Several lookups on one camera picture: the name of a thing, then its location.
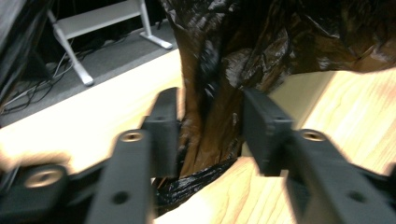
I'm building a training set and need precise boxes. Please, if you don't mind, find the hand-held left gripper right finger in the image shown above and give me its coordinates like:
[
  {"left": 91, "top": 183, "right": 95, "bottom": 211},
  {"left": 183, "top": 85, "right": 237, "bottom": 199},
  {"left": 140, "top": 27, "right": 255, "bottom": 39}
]
[{"left": 242, "top": 88, "right": 396, "bottom": 224}]

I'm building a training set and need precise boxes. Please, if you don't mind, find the black plastic trash bag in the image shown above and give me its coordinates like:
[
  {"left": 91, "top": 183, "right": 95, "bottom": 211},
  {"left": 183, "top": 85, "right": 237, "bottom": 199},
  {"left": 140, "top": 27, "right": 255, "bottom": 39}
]
[{"left": 153, "top": 0, "right": 396, "bottom": 216}]

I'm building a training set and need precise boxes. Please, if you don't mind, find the dark curtain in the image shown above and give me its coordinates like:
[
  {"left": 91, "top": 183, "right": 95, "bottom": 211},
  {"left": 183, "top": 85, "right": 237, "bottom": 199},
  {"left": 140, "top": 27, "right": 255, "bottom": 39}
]
[{"left": 0, "top": 0, "right": 54, "bottom": 104}]

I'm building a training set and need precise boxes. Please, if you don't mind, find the white metal stand frame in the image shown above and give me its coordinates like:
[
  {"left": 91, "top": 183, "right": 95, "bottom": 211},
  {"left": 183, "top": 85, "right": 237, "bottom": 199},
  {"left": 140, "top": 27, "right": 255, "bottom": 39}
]
[{"left": 48, "top": 0, "right": 174, "bottom": 88}]

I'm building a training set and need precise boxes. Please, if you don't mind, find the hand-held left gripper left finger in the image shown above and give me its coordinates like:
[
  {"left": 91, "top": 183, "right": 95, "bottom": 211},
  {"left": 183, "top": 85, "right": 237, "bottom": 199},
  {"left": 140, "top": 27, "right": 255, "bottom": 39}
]
[{"left": 85, "top": 87, "right": 181, "bottom": 224}]

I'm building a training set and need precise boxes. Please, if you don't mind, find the bundle of floor cables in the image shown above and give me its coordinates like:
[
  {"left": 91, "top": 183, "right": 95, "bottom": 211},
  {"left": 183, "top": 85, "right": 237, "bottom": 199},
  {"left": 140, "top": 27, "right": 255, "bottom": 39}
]
[{"left": 0, "top": 31, "right": 132, "bottom": 116}]

